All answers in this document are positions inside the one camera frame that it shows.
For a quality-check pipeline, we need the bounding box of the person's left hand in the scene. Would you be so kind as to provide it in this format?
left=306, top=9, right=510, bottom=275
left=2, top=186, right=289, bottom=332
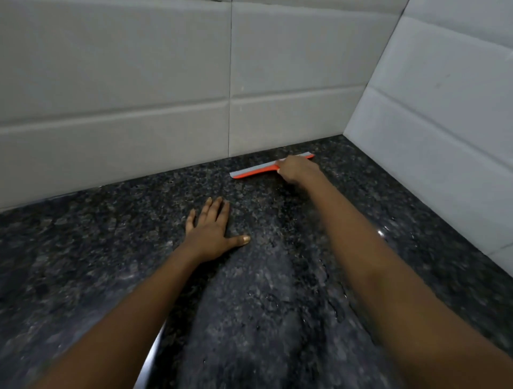
left=182, top=196, right=251, bottom=264

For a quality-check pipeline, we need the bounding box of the person's right hand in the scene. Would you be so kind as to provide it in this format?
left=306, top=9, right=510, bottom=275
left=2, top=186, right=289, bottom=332
left=276, top=155, right=328, bottom=189

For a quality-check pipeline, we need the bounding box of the person's left forearm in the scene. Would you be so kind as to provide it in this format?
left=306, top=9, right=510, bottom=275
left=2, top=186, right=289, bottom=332
left=36, top=242, right=203, bottom=389

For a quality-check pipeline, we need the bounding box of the person's right forearm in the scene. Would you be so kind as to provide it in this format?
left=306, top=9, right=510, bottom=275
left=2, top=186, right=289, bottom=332
left=304, top=176, right=513, bottom=389

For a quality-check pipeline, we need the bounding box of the orange squeegee with grey blade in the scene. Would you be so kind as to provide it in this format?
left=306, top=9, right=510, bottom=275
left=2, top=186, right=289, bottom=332
left=229, top=151, right=315, bottom=180

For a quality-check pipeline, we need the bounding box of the black speckled granite countertop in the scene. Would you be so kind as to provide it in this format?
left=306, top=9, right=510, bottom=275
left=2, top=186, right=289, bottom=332
left=0, top=134, right=513, bottom=389

